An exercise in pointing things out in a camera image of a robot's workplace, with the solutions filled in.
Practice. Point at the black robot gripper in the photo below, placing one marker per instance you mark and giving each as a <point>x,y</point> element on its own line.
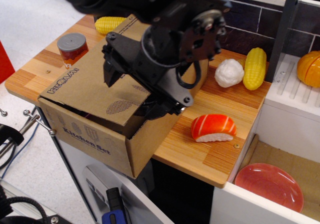
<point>154,63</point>

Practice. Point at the brown cardboard kitchen set box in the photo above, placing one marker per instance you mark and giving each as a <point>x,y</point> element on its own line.
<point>100,120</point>

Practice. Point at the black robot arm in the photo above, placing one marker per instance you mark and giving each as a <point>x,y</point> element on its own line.
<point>200,22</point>

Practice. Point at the grey lid toy can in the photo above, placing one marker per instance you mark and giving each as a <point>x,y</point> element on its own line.
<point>72,47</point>

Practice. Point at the yellow toy corn left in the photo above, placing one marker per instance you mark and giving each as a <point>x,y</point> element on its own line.
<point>106,24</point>

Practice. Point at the yellow toy corn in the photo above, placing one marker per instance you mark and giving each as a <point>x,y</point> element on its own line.
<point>106,24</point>
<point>255,68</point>

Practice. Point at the red object at left edge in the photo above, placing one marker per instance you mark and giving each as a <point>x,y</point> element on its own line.
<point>6,67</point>

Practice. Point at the salmon nigiri sushi toy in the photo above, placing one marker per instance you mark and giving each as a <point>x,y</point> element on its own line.
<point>213,127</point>

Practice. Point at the white toy rice ball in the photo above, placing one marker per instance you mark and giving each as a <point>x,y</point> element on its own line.
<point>229,73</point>

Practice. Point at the black metal clamp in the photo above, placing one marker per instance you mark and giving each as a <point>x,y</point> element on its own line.
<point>15,137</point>

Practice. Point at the yellow toy corn right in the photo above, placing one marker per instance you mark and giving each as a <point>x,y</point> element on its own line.
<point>255,68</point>

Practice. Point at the white dish rack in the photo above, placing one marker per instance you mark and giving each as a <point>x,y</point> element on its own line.
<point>288,93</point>

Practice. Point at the red plastic plate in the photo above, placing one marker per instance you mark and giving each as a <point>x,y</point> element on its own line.
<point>272,183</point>

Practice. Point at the orange toy pumpkin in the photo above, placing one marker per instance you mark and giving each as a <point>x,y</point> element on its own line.
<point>308,69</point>

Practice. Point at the blue black handle tool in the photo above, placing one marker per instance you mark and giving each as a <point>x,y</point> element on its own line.
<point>117,213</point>

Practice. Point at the dark grey vertical post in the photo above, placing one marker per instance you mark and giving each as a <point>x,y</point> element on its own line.
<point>280,43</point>

